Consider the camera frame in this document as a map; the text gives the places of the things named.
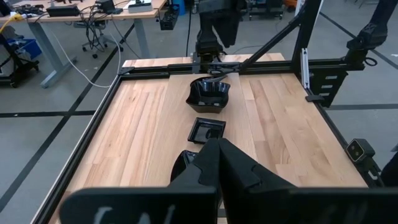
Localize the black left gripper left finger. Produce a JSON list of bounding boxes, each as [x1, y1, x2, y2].
[[58, 138, 220, 224]]

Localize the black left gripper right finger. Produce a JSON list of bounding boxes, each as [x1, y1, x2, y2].
[[219, 138, 398, 224]]

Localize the small black square plate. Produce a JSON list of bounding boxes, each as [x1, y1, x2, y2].
[[187, 116, 227, 145]]

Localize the black wavy square bowl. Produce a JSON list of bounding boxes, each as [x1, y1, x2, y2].
[[185, 77, 232, 114]]

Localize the small black teardrop plate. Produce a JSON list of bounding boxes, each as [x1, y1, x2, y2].
[[205, 73, 231, 83]]

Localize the person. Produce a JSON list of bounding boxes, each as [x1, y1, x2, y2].
[[381, 144, 398, 188]]

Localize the wooden desk grey legs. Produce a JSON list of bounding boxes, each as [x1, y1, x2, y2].
[[0, 0, 169, 90]]

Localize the grey desktop device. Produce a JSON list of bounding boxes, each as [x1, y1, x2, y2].
[[127, 0, 154, 14]]

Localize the shelving cart with storage bins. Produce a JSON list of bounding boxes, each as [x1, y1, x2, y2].
[[0, 24, 40, 88]]

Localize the blue crate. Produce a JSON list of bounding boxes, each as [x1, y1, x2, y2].
[[7, 37, 43, 62]]

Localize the black power supply box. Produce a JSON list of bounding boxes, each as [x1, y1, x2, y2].
[[46, 4, 81, 18]]

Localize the small black table-level camera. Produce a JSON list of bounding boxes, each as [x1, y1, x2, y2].
[[345, 138, 376, 163]]

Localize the white floor cable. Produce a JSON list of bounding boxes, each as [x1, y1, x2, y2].
[[49, 29, 123, 90]]

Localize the black aluminium rig frame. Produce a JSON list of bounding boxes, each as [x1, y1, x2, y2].
[[30, 0, 385, 224]]

